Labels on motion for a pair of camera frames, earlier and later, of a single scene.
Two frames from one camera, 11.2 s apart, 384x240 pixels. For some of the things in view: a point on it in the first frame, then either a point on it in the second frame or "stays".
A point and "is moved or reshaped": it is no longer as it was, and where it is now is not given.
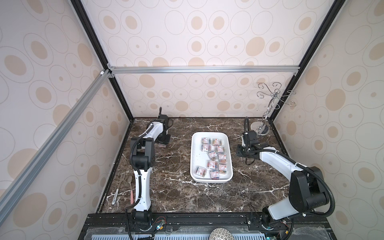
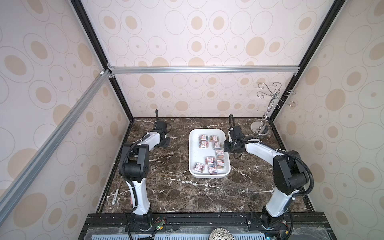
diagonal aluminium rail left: (14, 190) stays
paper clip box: (206, 147) is moved or reshaped
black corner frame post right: (333, 13) stays
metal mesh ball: (220, 233) stays
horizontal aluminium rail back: (138, 70) stays
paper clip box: (212, 164) stays
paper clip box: (212, 155) to (212, 170)
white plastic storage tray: (211, 157) is moved or reshaped
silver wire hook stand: (261, 127) stays
